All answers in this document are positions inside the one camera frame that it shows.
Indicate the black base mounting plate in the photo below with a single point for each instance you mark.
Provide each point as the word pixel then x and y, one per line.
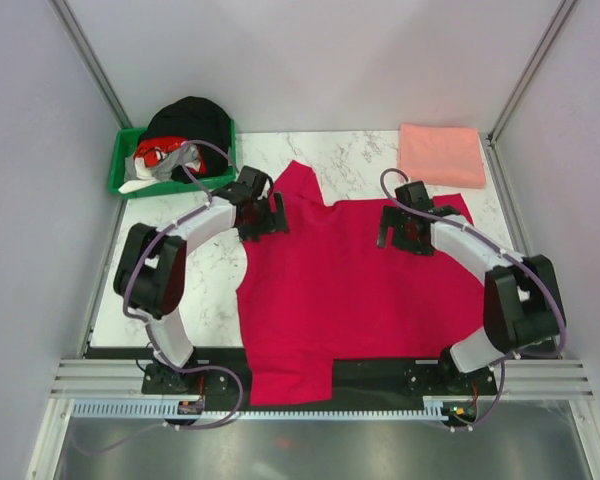
pixel 356 385

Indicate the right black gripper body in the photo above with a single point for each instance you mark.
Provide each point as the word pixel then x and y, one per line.
pixel 403 239

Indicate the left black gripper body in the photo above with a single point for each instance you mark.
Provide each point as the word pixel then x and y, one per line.
pixel 257 226

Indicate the light blue cable duct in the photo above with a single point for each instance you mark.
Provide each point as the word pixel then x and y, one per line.
pixel 177 410

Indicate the folded salmon pink t shirt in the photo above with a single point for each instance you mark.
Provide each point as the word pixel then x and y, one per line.
pixel 444 156

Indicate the magenta t shirt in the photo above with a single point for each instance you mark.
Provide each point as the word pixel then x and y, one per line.
pixel 325 291

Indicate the green plastic bin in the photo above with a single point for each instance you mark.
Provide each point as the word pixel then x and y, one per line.
pixel 125 145

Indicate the white garment in bin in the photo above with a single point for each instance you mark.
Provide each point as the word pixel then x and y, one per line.
pixel 137 176

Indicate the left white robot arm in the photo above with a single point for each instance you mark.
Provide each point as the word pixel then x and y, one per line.
pixel 151 278

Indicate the grey garment in bin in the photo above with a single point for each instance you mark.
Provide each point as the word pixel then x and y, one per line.
pixel 180 165

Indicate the left aluminium frame post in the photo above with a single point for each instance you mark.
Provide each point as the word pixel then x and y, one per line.
pixel 74 30

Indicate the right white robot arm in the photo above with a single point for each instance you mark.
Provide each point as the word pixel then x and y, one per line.
pixel 521 301

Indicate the black garment in bin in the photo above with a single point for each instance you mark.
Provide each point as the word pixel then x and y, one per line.
pixel 195 118

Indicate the red garment in bin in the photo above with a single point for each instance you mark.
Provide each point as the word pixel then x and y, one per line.
pixel 155 149

